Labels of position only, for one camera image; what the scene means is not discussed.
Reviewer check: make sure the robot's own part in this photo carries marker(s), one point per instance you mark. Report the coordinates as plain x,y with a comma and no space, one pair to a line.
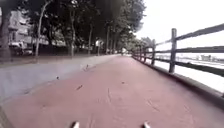
146,125
75,125

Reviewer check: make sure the grey concrete strip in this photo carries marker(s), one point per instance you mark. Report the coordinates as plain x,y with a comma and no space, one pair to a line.
30,78

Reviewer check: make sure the dark kerb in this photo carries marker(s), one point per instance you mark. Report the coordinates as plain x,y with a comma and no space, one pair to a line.
193,83

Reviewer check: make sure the red stone path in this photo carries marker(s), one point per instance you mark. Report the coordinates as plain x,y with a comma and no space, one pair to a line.
116,93

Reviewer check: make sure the pale building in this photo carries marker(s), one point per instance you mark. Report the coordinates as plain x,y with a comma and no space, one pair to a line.
18,28

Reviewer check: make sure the dark wooden fence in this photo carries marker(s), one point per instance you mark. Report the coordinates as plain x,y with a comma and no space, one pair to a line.
173,50

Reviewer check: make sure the grey water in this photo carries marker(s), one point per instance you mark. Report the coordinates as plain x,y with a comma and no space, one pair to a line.
203,75

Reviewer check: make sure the row of trees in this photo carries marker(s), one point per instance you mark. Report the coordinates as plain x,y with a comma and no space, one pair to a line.
83,20

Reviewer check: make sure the vehicle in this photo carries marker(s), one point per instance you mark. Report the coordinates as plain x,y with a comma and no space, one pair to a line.
16,50

